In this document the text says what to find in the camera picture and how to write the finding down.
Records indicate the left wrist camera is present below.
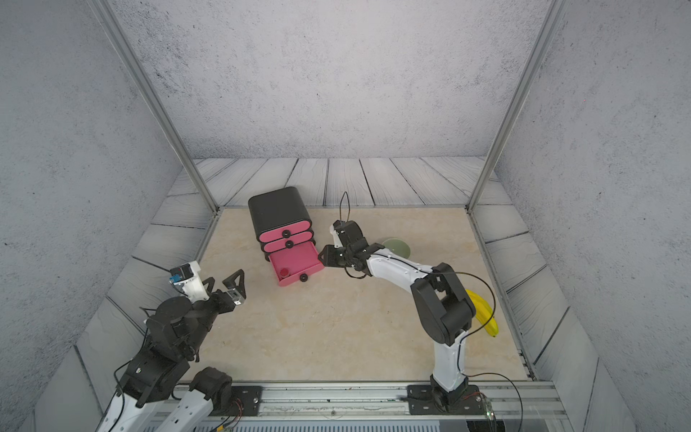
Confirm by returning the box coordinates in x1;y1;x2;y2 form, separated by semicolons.
169;261;210;303

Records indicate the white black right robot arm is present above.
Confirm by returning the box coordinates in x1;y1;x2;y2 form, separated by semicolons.
319;220;476;403

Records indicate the left metal frame post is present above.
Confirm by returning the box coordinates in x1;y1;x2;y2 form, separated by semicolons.
89;0;220;215

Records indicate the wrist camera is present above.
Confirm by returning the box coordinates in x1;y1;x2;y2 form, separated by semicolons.
169;261;210;303
329;221;343;248

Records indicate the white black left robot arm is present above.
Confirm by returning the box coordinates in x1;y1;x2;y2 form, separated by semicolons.
98;261;262;431

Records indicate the aluminium front rail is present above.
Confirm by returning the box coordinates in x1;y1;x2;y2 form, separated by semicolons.
94;380;573;432

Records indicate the yellow banana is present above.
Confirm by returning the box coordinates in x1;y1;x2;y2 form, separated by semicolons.
467;290;500;338

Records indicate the black pink drawer cabinet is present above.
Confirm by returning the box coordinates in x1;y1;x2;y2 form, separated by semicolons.
248;186;324;287

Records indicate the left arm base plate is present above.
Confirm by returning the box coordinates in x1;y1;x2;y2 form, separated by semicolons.
212;384;264;419

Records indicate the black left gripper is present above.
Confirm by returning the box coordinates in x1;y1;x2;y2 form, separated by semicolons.
179;268;246;359

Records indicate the right metal frame post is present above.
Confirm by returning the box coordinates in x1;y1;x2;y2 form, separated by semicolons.
466;0;568;214

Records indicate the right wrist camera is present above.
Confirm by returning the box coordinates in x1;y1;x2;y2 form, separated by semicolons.
329;221;343;248

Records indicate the metal frame post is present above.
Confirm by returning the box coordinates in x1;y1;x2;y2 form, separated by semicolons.
89;0;220;215
466;0;568;214

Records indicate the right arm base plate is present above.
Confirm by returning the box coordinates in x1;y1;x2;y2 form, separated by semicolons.
403;384;487;416

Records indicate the green bowl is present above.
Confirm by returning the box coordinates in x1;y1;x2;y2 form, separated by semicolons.
380;238;411;258

